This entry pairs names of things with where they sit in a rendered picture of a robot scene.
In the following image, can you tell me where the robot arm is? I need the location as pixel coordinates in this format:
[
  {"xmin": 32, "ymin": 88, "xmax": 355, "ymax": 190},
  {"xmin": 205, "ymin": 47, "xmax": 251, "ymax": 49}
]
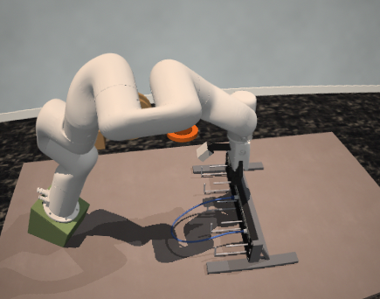
[{"xmin": 36, "ymin": 53, "xmax": 257, "ymax": 223}]

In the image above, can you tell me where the black patch panel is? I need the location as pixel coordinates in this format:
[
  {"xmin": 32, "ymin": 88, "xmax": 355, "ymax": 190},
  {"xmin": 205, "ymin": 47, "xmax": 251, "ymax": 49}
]
[{"xmin": 193, "ymin": 150, "xmax": 299, "ymax": 274}]

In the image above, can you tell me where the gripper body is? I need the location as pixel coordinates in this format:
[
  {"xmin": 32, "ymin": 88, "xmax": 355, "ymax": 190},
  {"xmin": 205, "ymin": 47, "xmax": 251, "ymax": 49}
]
[{"xmin": 227, "ymin": 136, "xmax": 252, "ymax": 171}]

